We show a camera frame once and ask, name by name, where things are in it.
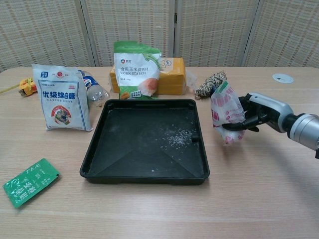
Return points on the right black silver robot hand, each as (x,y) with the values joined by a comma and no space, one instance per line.
(269,112)

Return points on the pink white seasoning bag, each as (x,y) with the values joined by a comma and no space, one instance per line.
(228,112)

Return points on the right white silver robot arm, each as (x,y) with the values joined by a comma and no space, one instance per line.
(305,129)

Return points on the black square plastic tray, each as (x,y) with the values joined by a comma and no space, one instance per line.
(149,139)

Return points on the green white corn starch bag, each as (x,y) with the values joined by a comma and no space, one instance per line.
(134,72)

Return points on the white blue sugar bag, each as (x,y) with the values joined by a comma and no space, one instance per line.
(61,99)

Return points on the white round table grommet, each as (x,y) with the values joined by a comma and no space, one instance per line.
(282,78)

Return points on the clear plastic wrapper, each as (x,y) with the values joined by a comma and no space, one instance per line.
(192,81)

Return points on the white granules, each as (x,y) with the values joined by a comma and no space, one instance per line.
(178,139)

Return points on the orange yellow wrapped package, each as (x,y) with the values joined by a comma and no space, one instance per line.
(173,77)

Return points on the empty Pepsi plastic bottle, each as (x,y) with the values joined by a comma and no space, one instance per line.
(96,92)

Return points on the woven folding screen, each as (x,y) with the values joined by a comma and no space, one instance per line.
(49,30)

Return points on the yellow tape measure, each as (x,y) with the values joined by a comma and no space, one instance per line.
(27,85)

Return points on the green flat sachet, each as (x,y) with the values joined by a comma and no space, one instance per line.
(30,183)

